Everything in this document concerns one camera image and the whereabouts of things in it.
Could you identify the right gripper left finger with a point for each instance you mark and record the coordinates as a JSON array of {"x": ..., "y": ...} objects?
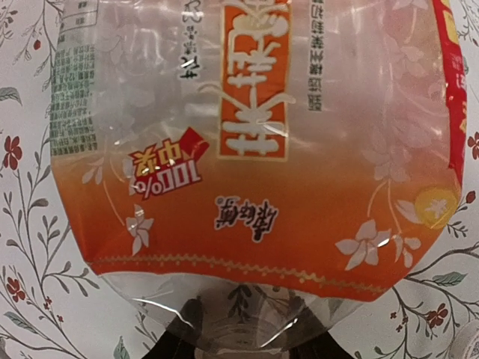
[{"x": 180, "y": 336}]

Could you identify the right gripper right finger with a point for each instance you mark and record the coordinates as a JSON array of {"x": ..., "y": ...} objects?
[{"x": 308, "y": 337}]

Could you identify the orange bottle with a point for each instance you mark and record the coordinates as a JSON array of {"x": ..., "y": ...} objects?
[{"x": 246, "y": 152}]

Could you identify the white bottle cap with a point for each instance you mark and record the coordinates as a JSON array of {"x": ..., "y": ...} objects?
[{"x": 465, "y": 345}]

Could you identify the floral tablecloth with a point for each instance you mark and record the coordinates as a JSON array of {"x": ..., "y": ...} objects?
[{"x": 53, "y": 307}]

